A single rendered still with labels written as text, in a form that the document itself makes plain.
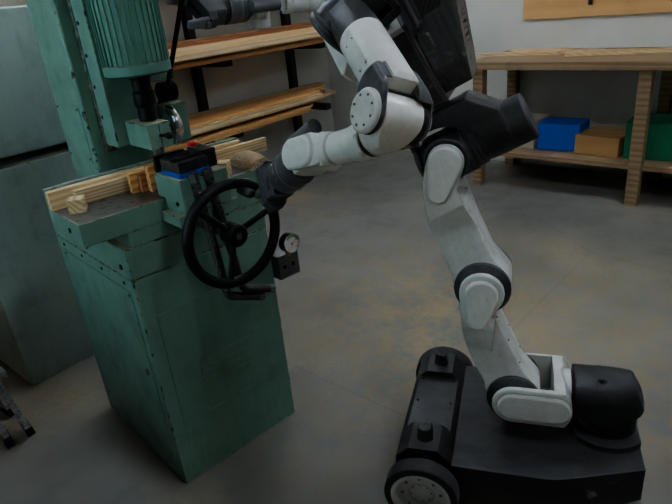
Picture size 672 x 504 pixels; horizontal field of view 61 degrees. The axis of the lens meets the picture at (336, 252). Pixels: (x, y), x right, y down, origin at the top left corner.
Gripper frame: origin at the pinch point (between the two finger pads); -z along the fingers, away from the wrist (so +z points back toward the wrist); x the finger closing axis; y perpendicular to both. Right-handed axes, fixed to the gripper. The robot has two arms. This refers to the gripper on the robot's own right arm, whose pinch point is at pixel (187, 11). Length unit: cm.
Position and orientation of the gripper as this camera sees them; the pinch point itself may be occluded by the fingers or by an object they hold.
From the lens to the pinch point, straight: 168.7
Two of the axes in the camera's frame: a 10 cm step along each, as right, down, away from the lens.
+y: -3.3, 5.9, 7.4
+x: 6.1, 7.3, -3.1
